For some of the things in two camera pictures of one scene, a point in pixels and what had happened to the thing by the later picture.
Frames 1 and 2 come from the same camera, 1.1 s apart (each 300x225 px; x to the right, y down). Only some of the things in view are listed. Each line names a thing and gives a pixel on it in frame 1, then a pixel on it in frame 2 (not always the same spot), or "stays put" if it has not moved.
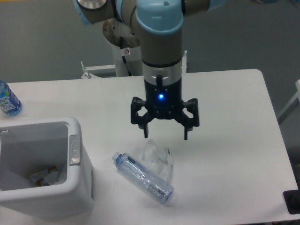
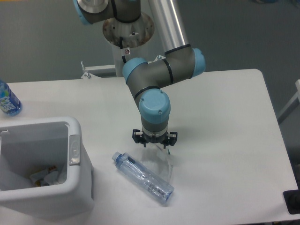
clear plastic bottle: [157, 188] stays put
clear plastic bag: [158, 159] stays put
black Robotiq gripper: [163, 102] → [137, 136]
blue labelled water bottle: [9, 103] stays put
